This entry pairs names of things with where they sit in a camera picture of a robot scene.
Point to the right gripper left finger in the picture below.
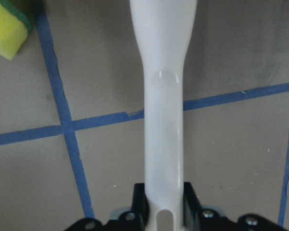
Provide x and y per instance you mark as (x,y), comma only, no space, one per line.
(139,201)

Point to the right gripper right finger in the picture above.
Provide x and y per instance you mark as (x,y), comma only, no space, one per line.
(191,203)

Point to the beige hand brush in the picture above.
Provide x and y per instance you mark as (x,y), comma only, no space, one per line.
(163,29)

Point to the yellow green sponge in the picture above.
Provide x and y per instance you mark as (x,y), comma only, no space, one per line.
(14,29)

